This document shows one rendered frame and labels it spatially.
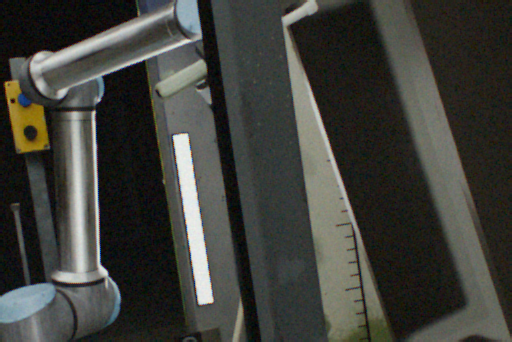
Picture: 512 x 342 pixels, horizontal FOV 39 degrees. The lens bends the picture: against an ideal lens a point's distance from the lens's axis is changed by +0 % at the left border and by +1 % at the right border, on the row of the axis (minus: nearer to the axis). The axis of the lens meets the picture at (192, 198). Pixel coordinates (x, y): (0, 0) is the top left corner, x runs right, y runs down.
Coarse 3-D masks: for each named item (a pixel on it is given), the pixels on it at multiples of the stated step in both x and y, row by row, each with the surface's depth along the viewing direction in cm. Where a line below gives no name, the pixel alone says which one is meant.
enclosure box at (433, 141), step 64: (320, 0) 215; (384, 0) 221; (448, 0) 158; (320, 64) 216; (384, 64) 222; (448, 64) 159; (384, 128) 222; (448, 128) 160; (384, 192) 222; (448, 192) 229; (384, 256) 223; (448, 256) 229; (448, 320) 230
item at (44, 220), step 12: (12, 60) 264; (24, 60) 265; (12, 72) 264; (36, 168) 267; (36, 180) 267; (36, 192) 267; (36, 204) 267; (48, 204) 268; (36, 216) 267; (48, 216) 268; (48, 228) 268; (48, 240) 268; (48, 252) 268; (48, 264) 269; (48, 276) 269
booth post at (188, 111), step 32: (160, 0) 256; (160, 64) 256; (192, 64) 259; (192, 96) 259; (160, 128) 267; (192, 128) 259; (224, 224) 263; (224, 256) 263; (192, 288) 261; (224, 288) 264; (192, 320) 268; (224, 320) 264
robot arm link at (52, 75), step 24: (192, 0) 137; (144, 24) 146; (168, 24) 143; (192, 24) 137; (72, 48) 161; (96, 48) 155; (120, 48) 152; (144, 48) 149; (168, 48) 148; (24, 72) 169; (48, 72) 166; (72, 72) 162; (96, 72) 160; (48, 96) 170
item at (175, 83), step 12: (312, 0) 187; (300, 12) 186; (312, 12) 188; (288, 24) 186; (168, 72) 178; (180, 72) 177; (192, 72) 177; (204, 72) 178; (168, 84) 176; (180, 84) 177; (192, 84) 178; (168, 96) 176
